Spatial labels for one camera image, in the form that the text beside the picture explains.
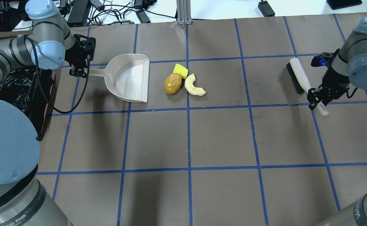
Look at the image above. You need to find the beige plastic dustpan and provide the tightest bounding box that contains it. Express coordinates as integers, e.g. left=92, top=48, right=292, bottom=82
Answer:
left=89, top=53, right=150, bottom=103

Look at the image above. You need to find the white hand brush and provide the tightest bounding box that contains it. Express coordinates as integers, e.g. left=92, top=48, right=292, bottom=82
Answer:
left=286, top=57, right=329, bottom=116

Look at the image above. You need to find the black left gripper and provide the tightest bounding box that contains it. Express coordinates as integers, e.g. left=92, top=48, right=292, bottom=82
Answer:
left=65, top=35, right=96, bottom=78

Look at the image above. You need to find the aluminium frame post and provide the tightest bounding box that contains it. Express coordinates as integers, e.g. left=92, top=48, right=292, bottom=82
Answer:
left=176, top=0, right=192, bottom=25

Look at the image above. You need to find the bin with black liner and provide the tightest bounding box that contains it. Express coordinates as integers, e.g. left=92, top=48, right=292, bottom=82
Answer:
left=0, top=67, right=56, bottom=141

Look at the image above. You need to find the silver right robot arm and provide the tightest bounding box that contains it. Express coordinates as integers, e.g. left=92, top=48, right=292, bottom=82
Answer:
left=307, top=17, right=367, bottom=110

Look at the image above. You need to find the black power brick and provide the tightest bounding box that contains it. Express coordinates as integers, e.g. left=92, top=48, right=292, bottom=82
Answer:
left=67, top=0, right=91, bottom=27

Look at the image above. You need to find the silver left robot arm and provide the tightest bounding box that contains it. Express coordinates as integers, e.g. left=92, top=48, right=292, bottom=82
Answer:
left=0, top=0, right=96, bottom=83

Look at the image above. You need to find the brown potato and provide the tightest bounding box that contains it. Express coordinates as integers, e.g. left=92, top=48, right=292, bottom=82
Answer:
left=164, top=73, right=182, bottom=95

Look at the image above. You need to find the pale curved squash slice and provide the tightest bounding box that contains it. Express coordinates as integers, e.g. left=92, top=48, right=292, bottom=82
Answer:
left=184, top=73, right=206, bottom=96

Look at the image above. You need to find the yellow sponge block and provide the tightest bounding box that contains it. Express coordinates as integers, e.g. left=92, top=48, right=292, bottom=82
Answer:
left=173, top=63, right=189, bottom=79

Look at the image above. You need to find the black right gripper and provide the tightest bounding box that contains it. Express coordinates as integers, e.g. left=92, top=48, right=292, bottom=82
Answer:
left=307, top=67, right=350, bottom=110

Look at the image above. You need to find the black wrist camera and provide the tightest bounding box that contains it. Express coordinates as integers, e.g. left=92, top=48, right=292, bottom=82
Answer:
left=310, top=52, right=338, bottom=67

